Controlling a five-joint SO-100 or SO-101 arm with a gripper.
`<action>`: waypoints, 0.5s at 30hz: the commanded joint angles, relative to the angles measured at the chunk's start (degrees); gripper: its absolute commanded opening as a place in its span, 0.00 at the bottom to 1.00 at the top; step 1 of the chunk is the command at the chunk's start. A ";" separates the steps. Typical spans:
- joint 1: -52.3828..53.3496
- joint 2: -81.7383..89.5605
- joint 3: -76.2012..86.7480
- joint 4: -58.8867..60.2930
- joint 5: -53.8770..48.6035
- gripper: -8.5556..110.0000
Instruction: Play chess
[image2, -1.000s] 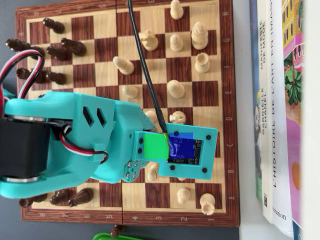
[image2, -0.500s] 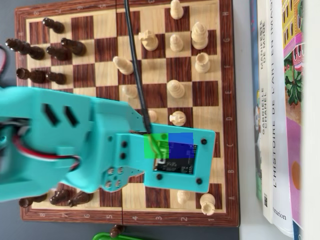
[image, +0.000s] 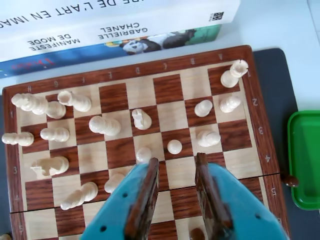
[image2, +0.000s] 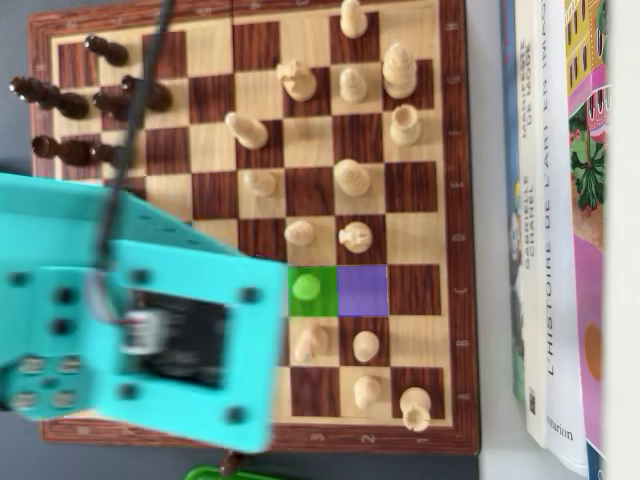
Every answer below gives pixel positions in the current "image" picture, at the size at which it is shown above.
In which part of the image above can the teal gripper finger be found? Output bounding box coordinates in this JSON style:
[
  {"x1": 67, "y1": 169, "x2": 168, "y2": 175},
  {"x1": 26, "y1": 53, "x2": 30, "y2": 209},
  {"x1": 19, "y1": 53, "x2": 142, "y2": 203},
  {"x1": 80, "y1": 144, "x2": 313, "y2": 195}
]
[
  {"x1": 81, "y1": 157, "x2": 160, "y2": 240},
  {"x1": 195, "y1": 152, "x2": 286, "y2": 240}
]

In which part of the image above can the light wooden bishop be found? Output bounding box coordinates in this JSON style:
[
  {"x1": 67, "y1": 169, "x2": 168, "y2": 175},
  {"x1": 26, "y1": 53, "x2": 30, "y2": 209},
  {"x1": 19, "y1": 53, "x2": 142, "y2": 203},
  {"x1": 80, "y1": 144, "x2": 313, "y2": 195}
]
[
  {"x1": 59, "y1": 181, "x2": 99, "y2": 211},
  {"x1": 196, "y1": 130, "x2": 221, "y2": 148}
]

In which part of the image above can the dark wooden pawn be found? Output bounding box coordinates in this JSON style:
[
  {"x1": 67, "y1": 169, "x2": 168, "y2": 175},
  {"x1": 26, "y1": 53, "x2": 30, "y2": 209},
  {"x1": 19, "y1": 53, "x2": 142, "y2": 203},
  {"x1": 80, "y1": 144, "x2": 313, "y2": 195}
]
[
  {"x1": 188, "y1": 227, "x2": 207, "y2": 240},
  {"x1": 281, "y1": 174, "x2": 300, "y2": 188}
]

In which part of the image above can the light wooden knight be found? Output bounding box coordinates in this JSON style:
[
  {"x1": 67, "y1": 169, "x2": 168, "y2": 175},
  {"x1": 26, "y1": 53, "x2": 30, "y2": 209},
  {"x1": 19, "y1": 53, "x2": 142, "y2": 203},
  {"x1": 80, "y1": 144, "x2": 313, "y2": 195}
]
[
  {"x1": 30, "y1": 156, "x2": 70, "y2": 178},
  {"x1": 131, "y1": 108, "x2": 153, "y2": 131}
]

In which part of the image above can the green plastic tray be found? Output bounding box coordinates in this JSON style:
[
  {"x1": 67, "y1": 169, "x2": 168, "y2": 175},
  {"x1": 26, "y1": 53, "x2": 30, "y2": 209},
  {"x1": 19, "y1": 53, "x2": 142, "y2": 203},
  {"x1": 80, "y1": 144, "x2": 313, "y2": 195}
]
[{"x1": 286, "y1": 109, "x2": 320, "y2": 211}]

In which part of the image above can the light wooden queen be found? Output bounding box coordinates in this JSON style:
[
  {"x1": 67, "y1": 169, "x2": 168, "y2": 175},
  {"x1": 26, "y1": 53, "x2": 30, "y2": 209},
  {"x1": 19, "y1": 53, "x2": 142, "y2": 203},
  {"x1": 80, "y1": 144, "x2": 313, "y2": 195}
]
[{"x1": 88, "y1": 115, "x2": 122, "y2": 137}]

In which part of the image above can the light wooden rook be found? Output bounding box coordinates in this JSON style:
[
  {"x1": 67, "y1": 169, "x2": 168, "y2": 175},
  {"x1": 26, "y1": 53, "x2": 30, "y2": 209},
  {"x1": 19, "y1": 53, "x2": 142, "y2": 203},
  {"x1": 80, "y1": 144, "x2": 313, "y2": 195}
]
[
  {"x1": 57, "y1": 90, "x2": 93, "y2": 113},
  {"x1": 220, "y1": 59, "x2": 249, "y2": 88}
]

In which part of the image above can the wooden chessboard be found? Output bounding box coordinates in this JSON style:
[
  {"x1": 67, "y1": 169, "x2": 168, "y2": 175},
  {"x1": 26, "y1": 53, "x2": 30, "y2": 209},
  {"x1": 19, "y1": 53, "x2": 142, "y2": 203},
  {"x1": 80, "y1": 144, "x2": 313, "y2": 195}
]
[{"x1": 1, "y1": 44, "x2": 292, "y2": 240}]

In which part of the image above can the light wooden king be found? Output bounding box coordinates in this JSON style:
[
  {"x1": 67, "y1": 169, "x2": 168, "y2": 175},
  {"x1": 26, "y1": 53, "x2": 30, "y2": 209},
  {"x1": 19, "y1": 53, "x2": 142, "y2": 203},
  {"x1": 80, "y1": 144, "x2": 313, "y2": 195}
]
[{"x1": 11, "y1": 93, "x2": 67, "y2": 120}]

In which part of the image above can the blue book with panda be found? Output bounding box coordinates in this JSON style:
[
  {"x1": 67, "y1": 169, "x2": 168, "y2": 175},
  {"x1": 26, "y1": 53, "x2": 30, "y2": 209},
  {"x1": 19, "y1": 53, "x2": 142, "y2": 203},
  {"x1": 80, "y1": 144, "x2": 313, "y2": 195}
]
[{"x1": 0, "y1": 24, "x2": 222, "y2": 80}]

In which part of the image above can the stack of books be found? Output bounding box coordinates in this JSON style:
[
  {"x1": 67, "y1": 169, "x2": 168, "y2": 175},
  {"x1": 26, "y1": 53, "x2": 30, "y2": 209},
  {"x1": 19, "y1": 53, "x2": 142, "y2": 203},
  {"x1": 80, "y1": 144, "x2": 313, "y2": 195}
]
[{"x1": 0, "y1": 0, "x2": 242, "y2": 62}]

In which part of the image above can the white art history book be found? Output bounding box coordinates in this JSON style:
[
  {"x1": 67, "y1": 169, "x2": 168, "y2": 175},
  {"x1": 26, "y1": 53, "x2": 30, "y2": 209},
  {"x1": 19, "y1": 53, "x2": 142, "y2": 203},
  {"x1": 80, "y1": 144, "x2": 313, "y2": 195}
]
[{"x1": 0, "y1": 0, "x2": 221, "y2": 38}]

